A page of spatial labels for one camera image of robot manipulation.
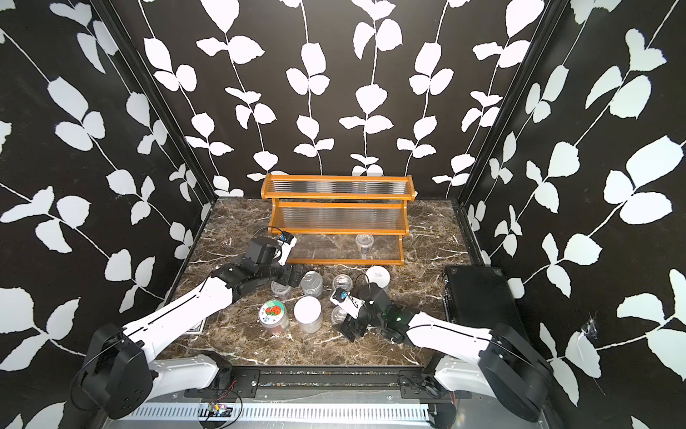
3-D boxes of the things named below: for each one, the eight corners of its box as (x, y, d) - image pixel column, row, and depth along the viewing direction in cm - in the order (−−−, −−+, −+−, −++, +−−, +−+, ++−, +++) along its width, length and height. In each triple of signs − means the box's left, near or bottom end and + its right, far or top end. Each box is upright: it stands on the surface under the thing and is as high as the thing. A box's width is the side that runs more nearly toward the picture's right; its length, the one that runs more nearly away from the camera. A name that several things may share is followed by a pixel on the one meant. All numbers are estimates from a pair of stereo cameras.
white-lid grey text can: (295, 332, 85) (291, 322, 77) (299, 306, 90) (295, 295, 83) (321, 332, 85) (319, 323, 78) (323, 306, 90) (321, 295, 83)
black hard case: (450, 327, 87) (456, 319, 82) (438, 275, 99) (443, 265, 94) (514, 327, 87) (524, 320, 82) (493, 275, 100) (502, 266, 94)
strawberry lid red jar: (263, 333, 85) (256, 324, 78) (268, 310, 90) (261, 299, 83) (288, 333, 85) (283, 324, 78) (292, 310, 90) (287, 299, 83)
